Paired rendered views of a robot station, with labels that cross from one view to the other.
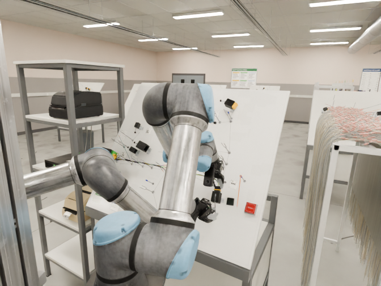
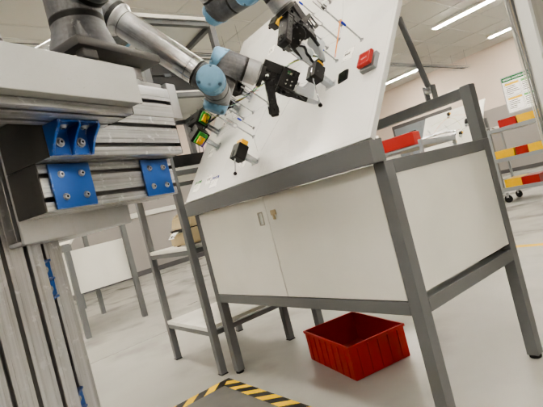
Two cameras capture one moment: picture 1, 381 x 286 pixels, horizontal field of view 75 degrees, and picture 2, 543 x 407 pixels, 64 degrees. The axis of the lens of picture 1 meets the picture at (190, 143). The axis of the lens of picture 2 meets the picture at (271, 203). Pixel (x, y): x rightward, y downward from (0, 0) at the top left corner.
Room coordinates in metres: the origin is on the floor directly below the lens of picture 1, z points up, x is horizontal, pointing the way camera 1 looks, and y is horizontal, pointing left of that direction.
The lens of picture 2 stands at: (-0.18, -0.49, 0.76)
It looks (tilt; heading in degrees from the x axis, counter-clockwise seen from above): 0 degrees down; 24
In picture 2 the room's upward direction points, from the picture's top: 14 degrees counter-clockwise
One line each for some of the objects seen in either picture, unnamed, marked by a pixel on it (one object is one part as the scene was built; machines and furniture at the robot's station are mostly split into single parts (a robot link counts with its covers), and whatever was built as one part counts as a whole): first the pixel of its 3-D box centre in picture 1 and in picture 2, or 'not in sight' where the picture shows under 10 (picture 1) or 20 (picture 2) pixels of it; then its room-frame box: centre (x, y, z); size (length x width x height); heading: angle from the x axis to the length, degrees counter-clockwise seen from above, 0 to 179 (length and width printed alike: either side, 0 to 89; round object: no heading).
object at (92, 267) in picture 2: not in sight; (83, 245); (3.14, 3.18, 0.83); 1.18 x 0.72 x 1.65; 66
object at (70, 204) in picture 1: (85, 202); (200, 222); (1.84, 0.85, 0.76); 0.30 x 0.21 x 0.20; 154
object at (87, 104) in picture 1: (76, 103); (163, 83); (1.84, 0.85, 1.56); 0.30 x 0.23 x 0.19; 152
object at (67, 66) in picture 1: (81, 177); (193, 195); (1.94, 0.91, 0.93); 0.61 x 0.50 x 1.85; 61
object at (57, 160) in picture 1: (77, 162); (181, 165); (1.86, 0.89, 1.09); 0.35 x 0.33 x 0.07; 61
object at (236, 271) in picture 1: (153, 235); (257, 188); (1.30, 0.21, 0.83); 1.18 x 0.05 x 0.06; 61
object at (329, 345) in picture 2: not in sight; (354, 342); (1.66, 0.10, 0.07); 0.39 x 0.29 x 0.14; 47
